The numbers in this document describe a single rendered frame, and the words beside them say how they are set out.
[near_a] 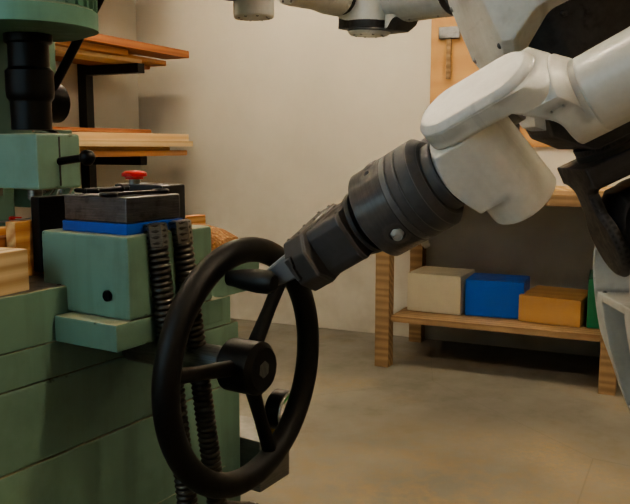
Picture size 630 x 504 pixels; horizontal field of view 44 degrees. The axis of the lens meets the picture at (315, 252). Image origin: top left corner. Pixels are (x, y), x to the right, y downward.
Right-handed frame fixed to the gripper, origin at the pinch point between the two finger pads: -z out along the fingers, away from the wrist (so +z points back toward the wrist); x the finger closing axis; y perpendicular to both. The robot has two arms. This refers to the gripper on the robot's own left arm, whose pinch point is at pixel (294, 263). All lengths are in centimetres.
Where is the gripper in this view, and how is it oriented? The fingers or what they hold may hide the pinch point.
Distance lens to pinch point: 80.2
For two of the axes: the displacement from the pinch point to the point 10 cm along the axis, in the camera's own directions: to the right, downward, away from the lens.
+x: 3.7, -3.8, 8.5
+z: 7.4, -4.3, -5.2
